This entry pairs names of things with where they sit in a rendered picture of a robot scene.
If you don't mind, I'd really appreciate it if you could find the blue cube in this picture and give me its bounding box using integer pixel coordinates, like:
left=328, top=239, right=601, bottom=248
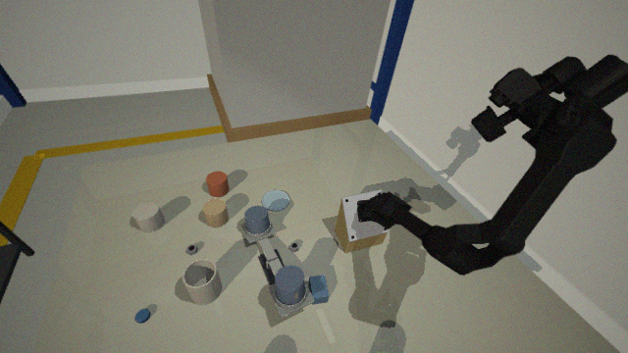
left=308, top=275, right=329, bottom=305

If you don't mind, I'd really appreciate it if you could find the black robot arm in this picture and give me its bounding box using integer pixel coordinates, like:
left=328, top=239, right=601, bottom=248
left=357, top=55, right=628, bottom=275

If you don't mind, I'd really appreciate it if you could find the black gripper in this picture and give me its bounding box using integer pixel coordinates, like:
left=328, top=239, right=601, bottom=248
left=471, top=57, right=587, bottom=142

